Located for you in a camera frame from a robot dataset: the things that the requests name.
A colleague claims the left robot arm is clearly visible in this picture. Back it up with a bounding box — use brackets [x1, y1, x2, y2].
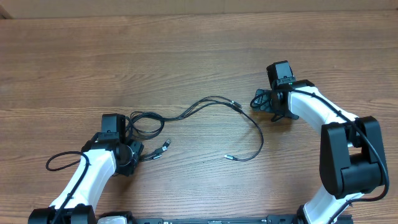
[28, 114, 144, 223]

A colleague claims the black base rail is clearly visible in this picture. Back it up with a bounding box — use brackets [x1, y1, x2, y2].
[124, 213, 354, 224]

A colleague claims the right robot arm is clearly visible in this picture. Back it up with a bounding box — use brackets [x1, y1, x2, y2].
[250, 61, 390, 223]

